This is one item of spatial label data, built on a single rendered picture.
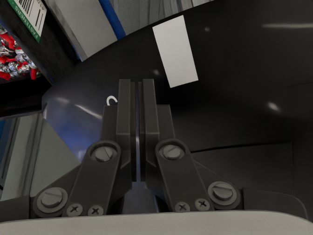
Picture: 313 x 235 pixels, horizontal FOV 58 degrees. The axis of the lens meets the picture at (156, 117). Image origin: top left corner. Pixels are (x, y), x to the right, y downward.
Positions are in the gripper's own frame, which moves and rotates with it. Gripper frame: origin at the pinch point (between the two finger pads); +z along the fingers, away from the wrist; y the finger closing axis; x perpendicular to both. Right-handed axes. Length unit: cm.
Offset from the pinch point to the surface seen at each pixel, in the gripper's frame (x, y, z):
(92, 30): -42, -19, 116
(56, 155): -74, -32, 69
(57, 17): -1.1, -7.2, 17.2
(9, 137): -41, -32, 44
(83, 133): -4.6, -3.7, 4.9
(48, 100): -3.2, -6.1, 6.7
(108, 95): -1.2, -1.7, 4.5
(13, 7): 1.3, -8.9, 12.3
